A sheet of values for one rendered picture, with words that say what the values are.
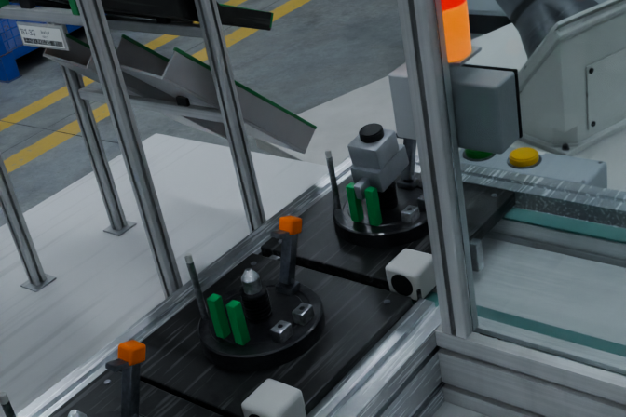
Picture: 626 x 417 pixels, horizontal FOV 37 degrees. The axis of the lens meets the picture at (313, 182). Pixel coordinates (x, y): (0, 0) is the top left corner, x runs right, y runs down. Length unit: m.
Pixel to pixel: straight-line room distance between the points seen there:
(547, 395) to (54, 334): 0.70
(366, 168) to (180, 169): 0.64
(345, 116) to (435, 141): 0.92
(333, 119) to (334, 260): 0.68
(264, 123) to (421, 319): 0.41
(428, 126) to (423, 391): 0.30
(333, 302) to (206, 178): 0.65
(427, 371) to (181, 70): 0.49
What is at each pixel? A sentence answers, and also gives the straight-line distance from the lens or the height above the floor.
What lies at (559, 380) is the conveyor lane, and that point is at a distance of 0.98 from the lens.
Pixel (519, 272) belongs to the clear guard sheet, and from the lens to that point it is 0.94.
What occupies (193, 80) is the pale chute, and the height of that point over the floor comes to 1.17.
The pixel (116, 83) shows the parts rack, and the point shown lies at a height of 1.23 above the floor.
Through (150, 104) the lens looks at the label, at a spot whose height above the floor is 1.11.
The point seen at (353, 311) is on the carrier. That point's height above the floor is 0.97.
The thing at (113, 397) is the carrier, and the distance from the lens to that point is 1.03.
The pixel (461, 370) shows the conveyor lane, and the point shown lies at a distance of 1.04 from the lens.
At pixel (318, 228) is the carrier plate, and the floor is 0.97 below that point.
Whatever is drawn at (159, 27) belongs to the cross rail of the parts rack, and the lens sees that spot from 1.27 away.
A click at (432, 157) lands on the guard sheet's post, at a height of 1.17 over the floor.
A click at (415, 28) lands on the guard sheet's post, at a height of 1.30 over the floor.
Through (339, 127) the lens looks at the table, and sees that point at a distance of 1.75.
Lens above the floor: 1.58
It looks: 27 degrees down
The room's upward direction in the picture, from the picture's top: 11 degrees counter-clockwise
